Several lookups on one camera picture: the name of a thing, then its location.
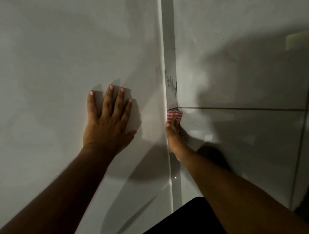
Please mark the person's left hand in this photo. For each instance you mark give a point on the person's left hand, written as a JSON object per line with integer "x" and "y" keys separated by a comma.
{"x": 106, "y": 127}

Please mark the person's right hand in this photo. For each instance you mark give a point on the person's right hand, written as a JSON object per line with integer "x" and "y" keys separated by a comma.
{"x": 175, "y": 137}

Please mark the red checked cloth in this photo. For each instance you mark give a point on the red checked cloth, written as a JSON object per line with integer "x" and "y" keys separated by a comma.
{"x": 174, "y": 115}

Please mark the person's right forearm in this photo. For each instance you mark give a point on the person's right forearm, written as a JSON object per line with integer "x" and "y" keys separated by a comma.
{"x": 236, "y": 200}

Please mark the person's left forearm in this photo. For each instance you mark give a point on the person's left forearm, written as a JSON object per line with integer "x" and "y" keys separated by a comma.
{"x": 55, "y": 192}

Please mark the person's black trousers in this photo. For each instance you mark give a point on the person's black trousers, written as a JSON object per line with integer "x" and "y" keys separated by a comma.
{"x": 183, "y": 217}

